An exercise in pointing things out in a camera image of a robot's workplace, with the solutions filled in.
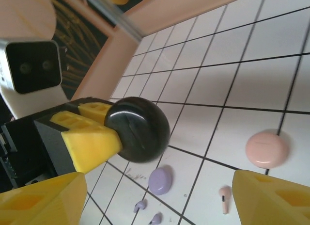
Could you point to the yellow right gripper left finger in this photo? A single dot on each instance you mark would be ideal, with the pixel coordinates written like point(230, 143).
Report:
point(48, 205)

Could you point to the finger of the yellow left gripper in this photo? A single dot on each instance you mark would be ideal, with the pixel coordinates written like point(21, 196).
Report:
point(92, 147)
point(93, 109)

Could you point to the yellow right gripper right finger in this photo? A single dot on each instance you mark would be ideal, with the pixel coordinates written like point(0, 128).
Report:
point(278, 205)

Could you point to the black earbud charging case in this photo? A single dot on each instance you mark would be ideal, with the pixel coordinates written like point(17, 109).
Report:
point(140, 128)

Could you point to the pink earbud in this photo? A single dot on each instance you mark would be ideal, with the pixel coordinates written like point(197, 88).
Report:
point(224, 198)

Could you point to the pink earbud charging case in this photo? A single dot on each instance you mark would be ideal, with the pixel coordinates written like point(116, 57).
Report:
point(266, 149)

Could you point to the purple earbud charging case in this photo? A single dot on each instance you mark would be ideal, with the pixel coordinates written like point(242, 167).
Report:
point(159, 180)

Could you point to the purple earbud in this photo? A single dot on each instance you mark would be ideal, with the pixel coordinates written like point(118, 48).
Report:
point(157, 219)
point(140, 205)

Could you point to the dark panel pink circle leaves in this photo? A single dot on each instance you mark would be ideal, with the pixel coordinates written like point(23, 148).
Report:
point(77, 53)

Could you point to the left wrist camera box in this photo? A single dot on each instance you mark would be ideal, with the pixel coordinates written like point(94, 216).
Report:
point(34, 67)

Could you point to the aluminium corner post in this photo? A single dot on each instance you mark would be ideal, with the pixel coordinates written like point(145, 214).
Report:
point(121, 19)

